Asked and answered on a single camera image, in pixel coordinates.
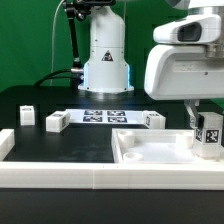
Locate black cable bundle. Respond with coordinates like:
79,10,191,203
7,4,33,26
33,68,84,88

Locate white sheet with tags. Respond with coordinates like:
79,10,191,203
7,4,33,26
67,109,144,124

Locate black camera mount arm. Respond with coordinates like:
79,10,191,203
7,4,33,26
63,0,116,87

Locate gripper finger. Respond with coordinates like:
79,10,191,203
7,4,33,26
184,99,199,129

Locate white cable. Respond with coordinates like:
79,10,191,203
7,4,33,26
49,0,66,87

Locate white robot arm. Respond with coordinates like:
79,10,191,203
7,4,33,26
79,0,224,128

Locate white square tabletop part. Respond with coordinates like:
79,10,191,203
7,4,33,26
111,129,224,164

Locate white U-shaped obstacle fence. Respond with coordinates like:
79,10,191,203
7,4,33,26
0,129,224,190

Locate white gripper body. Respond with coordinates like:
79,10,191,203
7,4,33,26
144,14,224,100

